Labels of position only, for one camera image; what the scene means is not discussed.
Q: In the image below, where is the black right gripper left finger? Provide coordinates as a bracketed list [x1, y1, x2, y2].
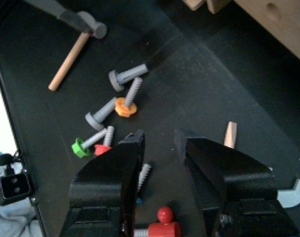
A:
[59, 129, 146, 237]

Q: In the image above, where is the blue-headed grey toy screw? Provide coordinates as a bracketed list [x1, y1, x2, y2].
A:
[134, 162, 153, 206]

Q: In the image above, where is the wooden peg stick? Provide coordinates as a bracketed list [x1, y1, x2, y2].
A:
[224, 120, 240, 149]

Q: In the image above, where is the wooden block piece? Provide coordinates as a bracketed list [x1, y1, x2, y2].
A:
[181, 0, 207, 12]
[206, 0, 233, 15]

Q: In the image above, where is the black power adapter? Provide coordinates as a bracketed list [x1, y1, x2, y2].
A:
[0, 172, 34, 206]

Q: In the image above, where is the toy hammer wooden handle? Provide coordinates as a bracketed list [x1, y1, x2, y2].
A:
[47, 10, 109, 93]

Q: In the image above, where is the grey plastic tool piece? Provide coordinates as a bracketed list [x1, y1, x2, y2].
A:
[23, 0, 70, 18]

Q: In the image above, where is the orange-headed grey toy screw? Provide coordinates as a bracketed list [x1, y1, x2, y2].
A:
[114, 77, 143, 119]

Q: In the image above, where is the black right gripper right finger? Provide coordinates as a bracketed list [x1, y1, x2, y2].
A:
[174, 128, 300, 237]

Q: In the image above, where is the wooden toy box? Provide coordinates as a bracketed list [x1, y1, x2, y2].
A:
[232, 0, 300, 68]

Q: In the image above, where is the red-headed grey toy screw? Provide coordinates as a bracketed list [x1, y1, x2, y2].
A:
[93, 125, 115, 156]

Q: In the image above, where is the grey toy wrench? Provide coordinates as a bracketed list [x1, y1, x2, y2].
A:
[276, 178, 300, 209]

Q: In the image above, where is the grey toy nail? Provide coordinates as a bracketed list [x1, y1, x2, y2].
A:
[85, 97, 118, 131]
[109, 63, 150, 93]

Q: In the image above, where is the black round knob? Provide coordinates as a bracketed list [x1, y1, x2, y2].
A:
[0, 153, 15, 167]

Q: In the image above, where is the light blue-grey cloth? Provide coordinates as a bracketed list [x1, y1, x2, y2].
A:
[0, 166, 44, 237]

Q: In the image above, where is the red toy knob bolt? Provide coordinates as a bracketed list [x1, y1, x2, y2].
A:
[133, 206, 183, 237]

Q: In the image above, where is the green-headed grey toy screw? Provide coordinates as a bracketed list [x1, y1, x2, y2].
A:
[71, 128, 109, 159]

